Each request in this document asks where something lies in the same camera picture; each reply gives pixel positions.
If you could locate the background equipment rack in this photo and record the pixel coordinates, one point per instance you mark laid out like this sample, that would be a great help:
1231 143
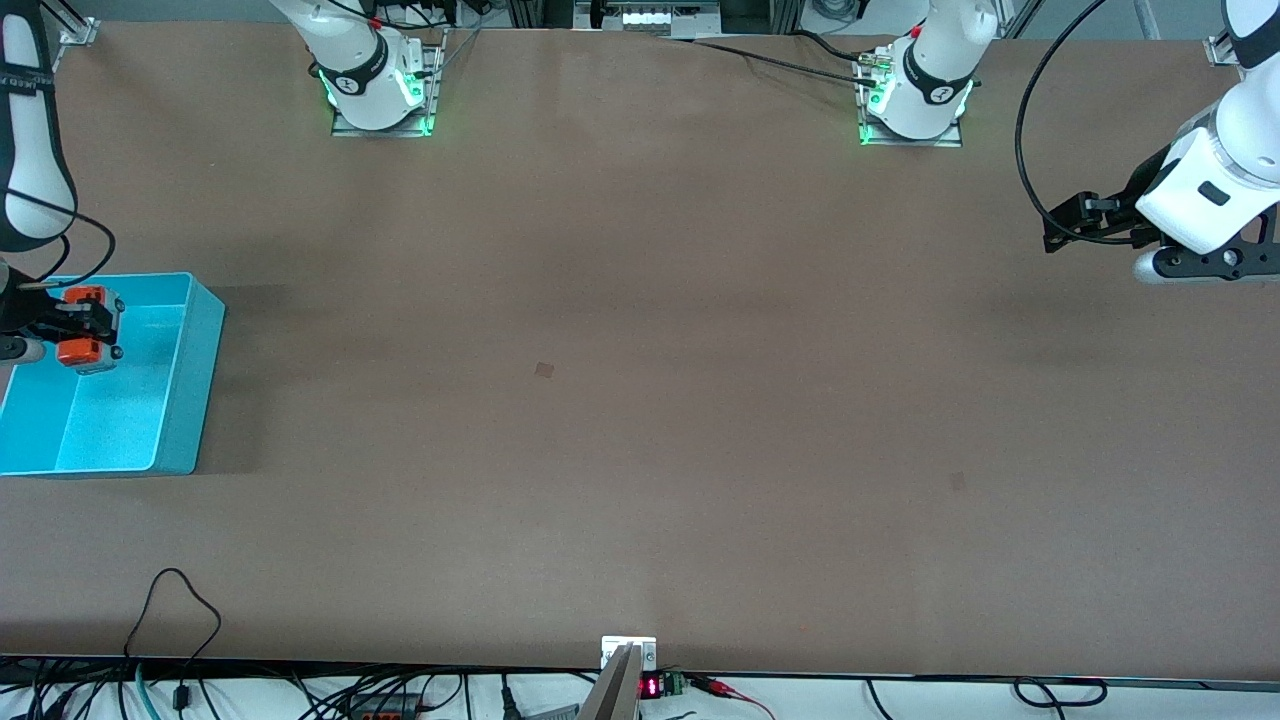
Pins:
650 14

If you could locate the red digit display module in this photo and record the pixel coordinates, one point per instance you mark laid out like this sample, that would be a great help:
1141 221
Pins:
652 686

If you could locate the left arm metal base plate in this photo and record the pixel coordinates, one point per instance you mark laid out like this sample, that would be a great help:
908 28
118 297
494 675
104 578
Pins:
955 135

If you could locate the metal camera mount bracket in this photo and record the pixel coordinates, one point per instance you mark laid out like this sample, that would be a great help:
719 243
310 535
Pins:
628 655

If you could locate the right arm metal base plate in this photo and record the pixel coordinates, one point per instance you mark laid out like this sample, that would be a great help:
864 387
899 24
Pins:
432 80

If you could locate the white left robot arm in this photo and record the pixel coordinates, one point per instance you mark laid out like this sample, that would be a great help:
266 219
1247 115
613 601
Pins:
1240 130

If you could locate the orange toy bus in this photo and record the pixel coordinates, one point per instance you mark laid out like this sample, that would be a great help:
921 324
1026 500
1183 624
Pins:
78 352

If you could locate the black power strip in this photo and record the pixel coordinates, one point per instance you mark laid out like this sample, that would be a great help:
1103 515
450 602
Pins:
385 705

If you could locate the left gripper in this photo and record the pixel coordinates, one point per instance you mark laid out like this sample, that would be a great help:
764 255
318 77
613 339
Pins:
1133 192

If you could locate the aluminium frame profile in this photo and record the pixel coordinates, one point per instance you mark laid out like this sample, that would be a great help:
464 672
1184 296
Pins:
75 25

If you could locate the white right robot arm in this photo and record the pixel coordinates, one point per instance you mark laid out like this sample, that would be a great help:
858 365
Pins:
30 150

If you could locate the turquoise blue plastic box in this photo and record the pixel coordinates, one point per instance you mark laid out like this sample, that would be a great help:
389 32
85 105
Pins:
130 400

